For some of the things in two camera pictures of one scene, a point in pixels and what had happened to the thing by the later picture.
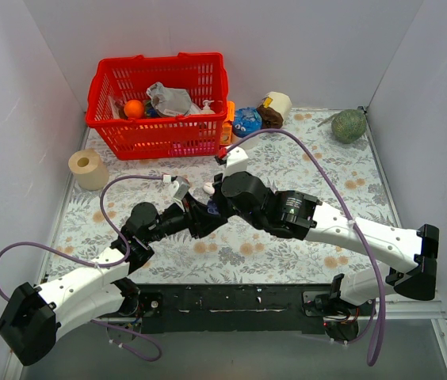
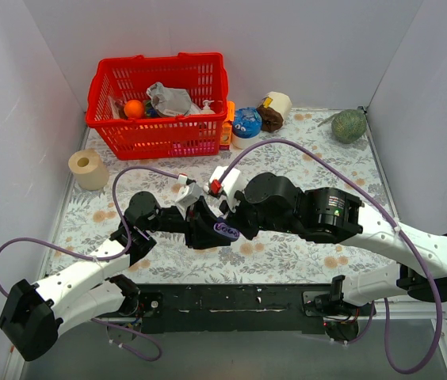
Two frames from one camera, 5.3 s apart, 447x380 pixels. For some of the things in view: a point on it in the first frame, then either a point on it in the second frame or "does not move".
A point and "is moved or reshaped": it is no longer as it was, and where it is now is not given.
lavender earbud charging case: (212, 208) is moved or reshaped
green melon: (349, 126) does not move
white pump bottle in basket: (206, 108) does not move
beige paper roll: (90, 171) does not move
